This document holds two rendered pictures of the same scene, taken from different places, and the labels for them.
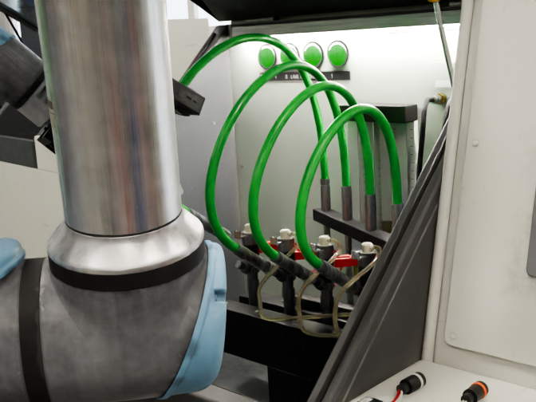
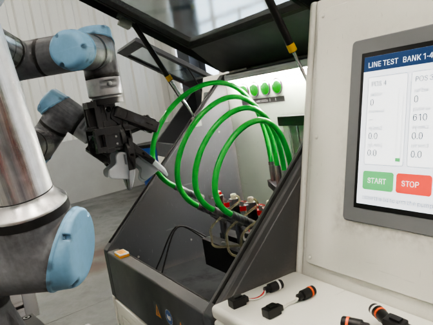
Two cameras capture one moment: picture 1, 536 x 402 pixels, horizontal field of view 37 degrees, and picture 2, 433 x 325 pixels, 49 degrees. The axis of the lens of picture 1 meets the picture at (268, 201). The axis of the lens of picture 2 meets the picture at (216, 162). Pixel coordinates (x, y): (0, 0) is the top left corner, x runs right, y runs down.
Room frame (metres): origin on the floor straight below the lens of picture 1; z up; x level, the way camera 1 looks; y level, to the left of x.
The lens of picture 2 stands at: (0.02, -0.34, 1.39)
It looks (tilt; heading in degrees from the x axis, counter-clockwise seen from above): 8 degrees down; 16
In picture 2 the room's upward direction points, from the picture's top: 9 degrees counter-clockwise
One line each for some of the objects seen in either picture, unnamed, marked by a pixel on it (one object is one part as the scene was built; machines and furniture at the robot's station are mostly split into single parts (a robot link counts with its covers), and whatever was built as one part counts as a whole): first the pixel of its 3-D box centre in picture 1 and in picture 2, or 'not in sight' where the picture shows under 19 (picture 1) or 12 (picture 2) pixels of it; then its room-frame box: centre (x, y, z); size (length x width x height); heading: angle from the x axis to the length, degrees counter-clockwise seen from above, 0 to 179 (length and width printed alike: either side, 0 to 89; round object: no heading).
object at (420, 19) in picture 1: (340, 25); (275, 69); (1.48, -0.15, 1.43); 0.54 x 0.03 x 0.02; 46
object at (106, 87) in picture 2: not in sight; (105, 89); (0.98, 0.16, 1.43); 0.08 x 0.08 x 0.05
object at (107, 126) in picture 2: not in sight; (108, 126); (0.98, 0.17, 1.35); 0.09 x 0.08 x 0.12; 136
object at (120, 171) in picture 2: not in sight; (120, 172); (0.97, 0.15, 1.25); 0.06 x 0.03 x 0.09; 136
